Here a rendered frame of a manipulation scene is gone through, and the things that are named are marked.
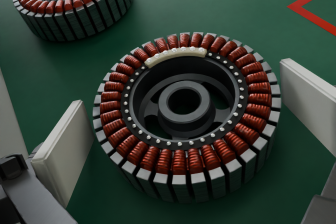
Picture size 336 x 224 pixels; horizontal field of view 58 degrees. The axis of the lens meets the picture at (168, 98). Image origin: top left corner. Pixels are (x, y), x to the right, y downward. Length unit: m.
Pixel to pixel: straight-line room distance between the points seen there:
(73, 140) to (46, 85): 0.10
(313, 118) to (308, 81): 0.02
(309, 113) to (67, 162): 0.13
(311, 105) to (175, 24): 0.15
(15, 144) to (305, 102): 0.20
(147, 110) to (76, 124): 0.05
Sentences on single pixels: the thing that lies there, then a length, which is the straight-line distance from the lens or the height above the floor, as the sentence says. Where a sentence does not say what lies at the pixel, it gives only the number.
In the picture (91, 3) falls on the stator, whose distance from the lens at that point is 0.28.
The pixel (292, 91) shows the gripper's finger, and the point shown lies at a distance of 0.19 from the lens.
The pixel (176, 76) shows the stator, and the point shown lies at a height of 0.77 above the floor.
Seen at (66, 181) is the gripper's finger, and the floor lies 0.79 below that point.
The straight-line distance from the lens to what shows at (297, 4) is 0.30.
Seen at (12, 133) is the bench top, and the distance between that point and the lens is 0.26.
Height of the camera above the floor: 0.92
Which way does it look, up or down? 51 degrees down
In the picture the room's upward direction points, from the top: 15 degrees counter-clockwise
